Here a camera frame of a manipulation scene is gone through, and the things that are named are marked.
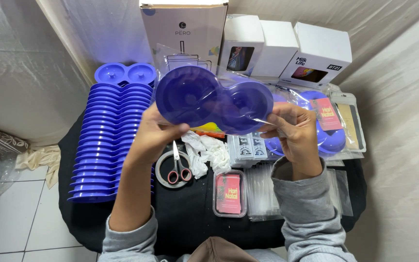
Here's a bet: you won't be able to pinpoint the bagged purple mould with card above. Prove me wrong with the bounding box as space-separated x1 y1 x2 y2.
264 84 355 161

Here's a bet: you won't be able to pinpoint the pile of clear plastic bags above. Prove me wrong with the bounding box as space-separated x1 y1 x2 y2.
244 162 354 222

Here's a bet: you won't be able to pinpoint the clear pouch with beige card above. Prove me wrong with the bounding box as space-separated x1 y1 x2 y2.
330 92 367 153

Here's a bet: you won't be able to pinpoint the roll of clear tape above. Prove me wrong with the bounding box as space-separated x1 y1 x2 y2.
155 151 193 189

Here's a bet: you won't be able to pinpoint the tall white cardboard box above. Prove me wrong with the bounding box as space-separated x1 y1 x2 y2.
139 0 229 75

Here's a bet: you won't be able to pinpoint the white box with portrait print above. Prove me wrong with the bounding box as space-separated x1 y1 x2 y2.
218 14 265 76

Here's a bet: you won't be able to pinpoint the person's left hand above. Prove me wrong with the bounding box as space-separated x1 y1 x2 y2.
134 103 191 165

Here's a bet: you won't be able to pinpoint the black table cloth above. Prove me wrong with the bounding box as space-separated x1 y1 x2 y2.
57 109 367 254

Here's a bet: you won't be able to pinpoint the stack of patterned sachets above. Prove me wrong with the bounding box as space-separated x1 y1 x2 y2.
227 132 268 168

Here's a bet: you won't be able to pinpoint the scissors with red handles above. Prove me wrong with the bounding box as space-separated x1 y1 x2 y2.
167 140 193 185

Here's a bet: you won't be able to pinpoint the purple double-cup mould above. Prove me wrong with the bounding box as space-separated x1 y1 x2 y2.
155 65 274 135

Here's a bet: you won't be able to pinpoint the colourful plastic wrapper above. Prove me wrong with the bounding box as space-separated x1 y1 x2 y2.
191 122 226 139

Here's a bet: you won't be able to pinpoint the brown cloth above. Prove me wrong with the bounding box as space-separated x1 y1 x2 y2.
187 237 260 262

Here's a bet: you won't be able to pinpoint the row of purple moulds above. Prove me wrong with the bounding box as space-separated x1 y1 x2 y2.
67 62 157 204

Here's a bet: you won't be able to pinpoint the clear tub of pink cards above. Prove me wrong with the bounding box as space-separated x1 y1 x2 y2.
213 169 247 218

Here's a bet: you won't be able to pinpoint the cream cloth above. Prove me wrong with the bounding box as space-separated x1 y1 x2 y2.
15 145 62 190

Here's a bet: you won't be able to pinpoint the crumpled white tissue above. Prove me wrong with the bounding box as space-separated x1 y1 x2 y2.
181 131 232 180

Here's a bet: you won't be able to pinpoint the plain white box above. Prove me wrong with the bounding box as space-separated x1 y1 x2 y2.
250 20 299 78

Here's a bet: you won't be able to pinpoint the clear plastic sleeve bag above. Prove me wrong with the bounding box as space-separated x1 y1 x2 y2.
152 44 326 136

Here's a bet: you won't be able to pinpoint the leaf-patterned cushion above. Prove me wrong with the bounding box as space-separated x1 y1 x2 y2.
0 122 31 155

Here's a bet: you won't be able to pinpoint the person's right hand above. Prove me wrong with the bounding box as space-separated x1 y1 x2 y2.
259 102 323 171

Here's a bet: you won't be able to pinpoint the white box with colourful print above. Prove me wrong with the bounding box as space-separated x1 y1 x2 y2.
279 22 353 89

